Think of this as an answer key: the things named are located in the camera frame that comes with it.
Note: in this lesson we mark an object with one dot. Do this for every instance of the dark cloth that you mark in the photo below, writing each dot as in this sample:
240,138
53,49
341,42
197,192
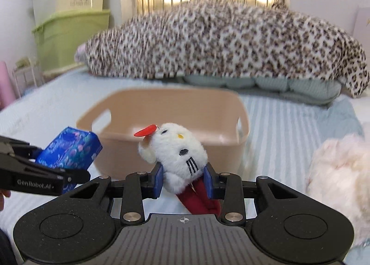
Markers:
5,249

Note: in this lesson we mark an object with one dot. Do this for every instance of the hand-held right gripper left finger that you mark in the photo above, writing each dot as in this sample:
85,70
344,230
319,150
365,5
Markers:
157,180

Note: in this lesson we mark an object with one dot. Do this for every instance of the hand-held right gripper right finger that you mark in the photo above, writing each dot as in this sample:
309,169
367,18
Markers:
208,182

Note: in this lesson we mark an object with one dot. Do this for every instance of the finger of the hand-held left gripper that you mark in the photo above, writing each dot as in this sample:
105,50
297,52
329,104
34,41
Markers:
76,176
14,143

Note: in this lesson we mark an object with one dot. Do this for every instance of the white plush cat toy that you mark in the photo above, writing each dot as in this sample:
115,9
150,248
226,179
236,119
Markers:
176,149

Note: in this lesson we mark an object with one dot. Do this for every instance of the beige plastic basket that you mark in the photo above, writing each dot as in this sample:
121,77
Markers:
173,111

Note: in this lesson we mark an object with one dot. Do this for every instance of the leopard print blanket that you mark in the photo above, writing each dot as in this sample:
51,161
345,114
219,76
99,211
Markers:
219,39

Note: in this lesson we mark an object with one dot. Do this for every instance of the pink roll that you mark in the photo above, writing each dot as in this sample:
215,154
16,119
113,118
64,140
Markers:
6,85

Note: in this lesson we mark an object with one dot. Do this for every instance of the striped light blue bed sheet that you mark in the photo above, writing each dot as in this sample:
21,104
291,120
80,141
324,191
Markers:
274,126

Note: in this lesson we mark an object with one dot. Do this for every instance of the green plastic storage bin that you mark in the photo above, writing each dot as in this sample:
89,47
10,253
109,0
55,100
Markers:
72,39

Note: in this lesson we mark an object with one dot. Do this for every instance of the pale green quilt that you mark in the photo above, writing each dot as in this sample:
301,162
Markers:
260,85

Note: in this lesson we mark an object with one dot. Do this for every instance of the person's left hand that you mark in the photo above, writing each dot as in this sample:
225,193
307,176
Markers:
4,194

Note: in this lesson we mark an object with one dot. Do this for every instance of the blue patterned box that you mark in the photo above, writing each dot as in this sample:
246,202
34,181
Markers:
69,146

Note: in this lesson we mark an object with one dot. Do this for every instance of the cream fluffy plush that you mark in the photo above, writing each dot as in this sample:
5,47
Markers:
341,172

